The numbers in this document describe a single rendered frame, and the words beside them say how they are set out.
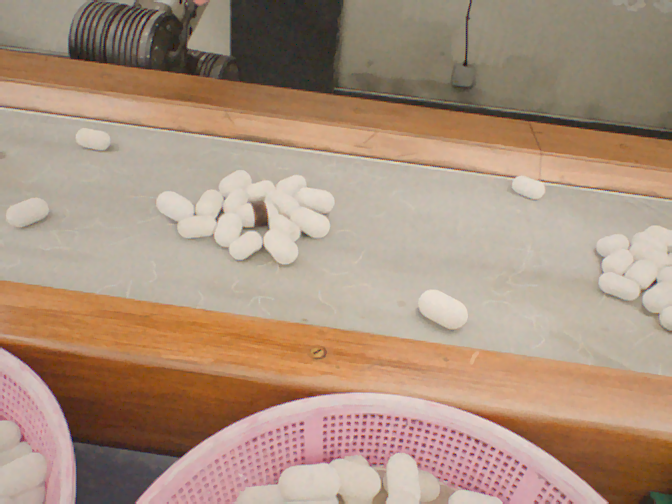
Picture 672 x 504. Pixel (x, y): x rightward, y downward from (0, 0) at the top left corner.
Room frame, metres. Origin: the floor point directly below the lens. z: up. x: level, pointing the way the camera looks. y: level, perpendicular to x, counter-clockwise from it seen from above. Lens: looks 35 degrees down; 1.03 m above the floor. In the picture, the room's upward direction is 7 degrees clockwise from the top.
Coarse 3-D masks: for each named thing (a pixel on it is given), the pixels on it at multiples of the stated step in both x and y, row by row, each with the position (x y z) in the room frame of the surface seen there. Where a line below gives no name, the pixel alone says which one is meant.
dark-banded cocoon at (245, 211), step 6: (246, 204) 0.43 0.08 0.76; (270, 204) 0.44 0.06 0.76; (240, 210) 0.43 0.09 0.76; (246, 210) 0.43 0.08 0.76; (252, 210) 0.43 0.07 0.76; (270, 210) 0.43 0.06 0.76; (276, 210) 0.44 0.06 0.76; (240, 216) 0.42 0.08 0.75; (246, 216) 0.42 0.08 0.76; (252, 216) 0.43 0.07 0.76; (270, 216) 0.43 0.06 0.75; (246, 222) 0.42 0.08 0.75; (252, 222) 0.42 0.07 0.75
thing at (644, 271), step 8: (632, 264) 0.43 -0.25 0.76; (640, 264) 0.42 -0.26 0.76; (648, 264) 0.42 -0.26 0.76; (632, 272) 0.41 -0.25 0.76; (640, 272) 0.41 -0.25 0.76; (648, 272) 0.41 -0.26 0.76; (656, 272) 0.42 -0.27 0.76; (640, 280) 0.40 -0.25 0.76; (648, 280) 0.40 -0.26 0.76; (640, 288) 0.40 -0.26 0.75
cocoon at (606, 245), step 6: (618, 234) 0.47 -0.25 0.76; (600, 240) 0.46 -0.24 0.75; (606, 240) 0.46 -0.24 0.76; (612, 240) 0.46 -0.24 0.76; (618, 240) 0.46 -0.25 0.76; (624, 240) 0.46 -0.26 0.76; (600, 246) 0.45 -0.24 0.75; (606, 246) 0.45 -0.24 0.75; (612, 246) 0.45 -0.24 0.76; (618, 246) 0.45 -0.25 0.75; (624, 246) 0.46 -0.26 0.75; (600, 252) 0.45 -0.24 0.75; (606, 252) 0.45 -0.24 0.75
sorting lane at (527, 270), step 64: (0, 128) 0.56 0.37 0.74; (64, 128) 0.57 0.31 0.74; (128, 128) 0.59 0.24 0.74; (0, 192) 0.44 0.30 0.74; (64, 192) 0.45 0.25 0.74; (128, 192) 0.46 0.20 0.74; (192, 192) 0.48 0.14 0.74; (384, 192) 0.52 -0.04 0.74; (448, 192) 0.54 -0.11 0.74; (512, 192) 0.56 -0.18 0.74; (576, 192) 0.58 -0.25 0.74; (0, 256) 0.35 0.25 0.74; (64, 256) 0.36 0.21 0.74; (128, 256) 0.37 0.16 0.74; (192, 256) 0.38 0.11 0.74; (256, 256) 0.39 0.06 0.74; (320, 256) 0.40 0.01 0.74; (384, 256) 0.41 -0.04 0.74; (448, 256) 0.43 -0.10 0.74; (512, 256) 0.44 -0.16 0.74; (576, 256) 0.45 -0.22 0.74; (320, 320) 0.32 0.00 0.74; (384, 320) 0.33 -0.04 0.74; (512, 320) 0.35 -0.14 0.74; (576, 320) 0.36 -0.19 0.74; (640, 320) 0.37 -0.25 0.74
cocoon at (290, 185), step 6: (282, 180) 0.49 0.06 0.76; (288, 180) 0.49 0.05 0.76; (294, 180) 0.49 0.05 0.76; (300, 180) 0.50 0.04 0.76; (276, 186) 0.49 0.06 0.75; (282, 186) 0.48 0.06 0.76; (288, 186) 0.48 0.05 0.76; (294, 186) 0.49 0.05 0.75; (300, 186) 0.49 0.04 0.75; (288, 192) 0.48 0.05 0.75; (294, 192) 0.48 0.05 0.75
